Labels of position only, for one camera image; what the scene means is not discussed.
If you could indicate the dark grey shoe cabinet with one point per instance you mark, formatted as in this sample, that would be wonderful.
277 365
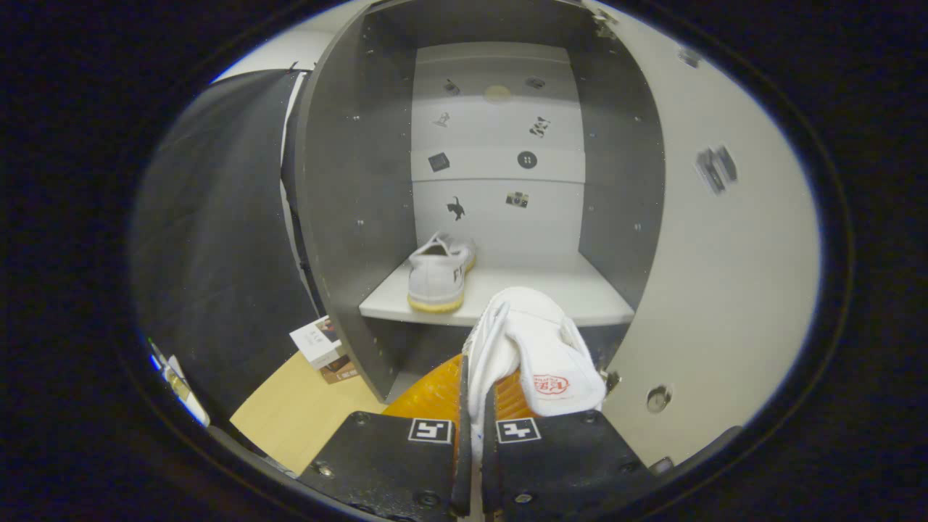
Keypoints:
355 181

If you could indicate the brown book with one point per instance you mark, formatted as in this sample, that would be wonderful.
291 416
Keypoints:
341 373

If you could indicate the white shoe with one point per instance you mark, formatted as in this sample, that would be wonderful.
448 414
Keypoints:
435 279
529 341

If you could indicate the white plastic object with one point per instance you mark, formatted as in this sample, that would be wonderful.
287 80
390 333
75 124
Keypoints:
175 380

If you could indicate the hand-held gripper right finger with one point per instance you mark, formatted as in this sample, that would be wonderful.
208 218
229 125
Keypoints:
558 457

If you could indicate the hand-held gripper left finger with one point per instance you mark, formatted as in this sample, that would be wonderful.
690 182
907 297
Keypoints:
391 464

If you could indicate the black backdrop cloth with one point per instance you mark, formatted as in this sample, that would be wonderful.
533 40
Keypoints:
217 239

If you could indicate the light grey shoe cabinet door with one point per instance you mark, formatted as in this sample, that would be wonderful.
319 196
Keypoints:
725 290

